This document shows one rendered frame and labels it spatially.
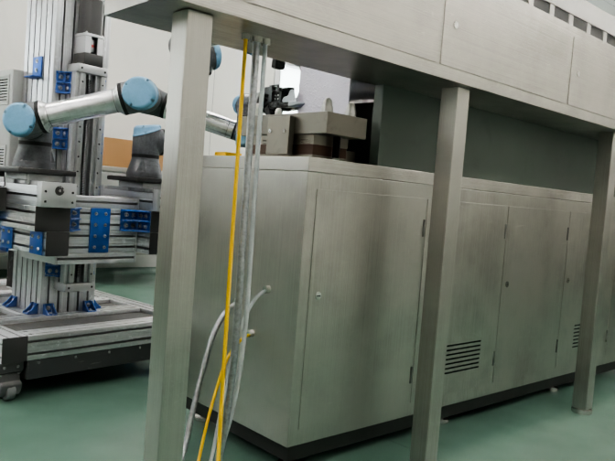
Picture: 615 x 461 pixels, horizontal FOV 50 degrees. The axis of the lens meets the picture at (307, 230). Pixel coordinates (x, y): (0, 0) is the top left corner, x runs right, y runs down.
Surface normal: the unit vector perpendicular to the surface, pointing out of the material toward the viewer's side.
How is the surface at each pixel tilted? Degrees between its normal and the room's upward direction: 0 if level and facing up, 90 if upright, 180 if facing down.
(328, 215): 90
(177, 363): 90
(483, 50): 90
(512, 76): 90
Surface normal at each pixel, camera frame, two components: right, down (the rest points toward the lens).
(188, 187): 0.67, 0.09
